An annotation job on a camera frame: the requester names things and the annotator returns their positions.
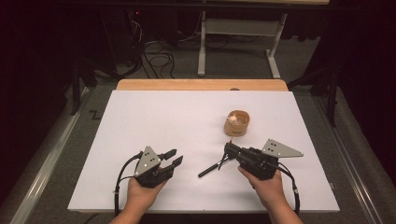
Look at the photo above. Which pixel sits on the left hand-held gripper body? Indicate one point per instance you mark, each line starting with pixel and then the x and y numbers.
pixel 149 161

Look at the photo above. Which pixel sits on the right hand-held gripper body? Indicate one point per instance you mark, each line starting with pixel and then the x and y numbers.
pixel 258 163

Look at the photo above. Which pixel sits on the small wooden cup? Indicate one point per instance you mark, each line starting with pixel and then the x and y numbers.
pixel 236 129

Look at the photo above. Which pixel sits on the dark pen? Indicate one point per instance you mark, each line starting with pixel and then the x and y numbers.
pixel 210 169

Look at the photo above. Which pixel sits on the person's right hand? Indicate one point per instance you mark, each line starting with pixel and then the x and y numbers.
pixel 271 193

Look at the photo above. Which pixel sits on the person's left hand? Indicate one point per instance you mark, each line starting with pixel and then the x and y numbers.
pixel 140 196

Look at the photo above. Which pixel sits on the white board sheet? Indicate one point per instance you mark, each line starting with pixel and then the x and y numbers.
pixel 186 124

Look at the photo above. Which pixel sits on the wooden table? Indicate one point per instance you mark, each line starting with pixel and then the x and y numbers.
pixel 202 84

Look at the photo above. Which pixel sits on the black metal stand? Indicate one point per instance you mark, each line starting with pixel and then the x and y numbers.
pixel 75 93
pixel 332 99

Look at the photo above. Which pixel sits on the dark box with red light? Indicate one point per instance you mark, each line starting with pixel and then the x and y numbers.
pixel 137 37

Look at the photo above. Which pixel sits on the aluminium floor rail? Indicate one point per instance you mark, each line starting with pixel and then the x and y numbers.
pixel 46 161
pixel 348 155

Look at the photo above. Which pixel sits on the white metal table frame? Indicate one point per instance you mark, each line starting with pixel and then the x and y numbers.
pixel 201 46

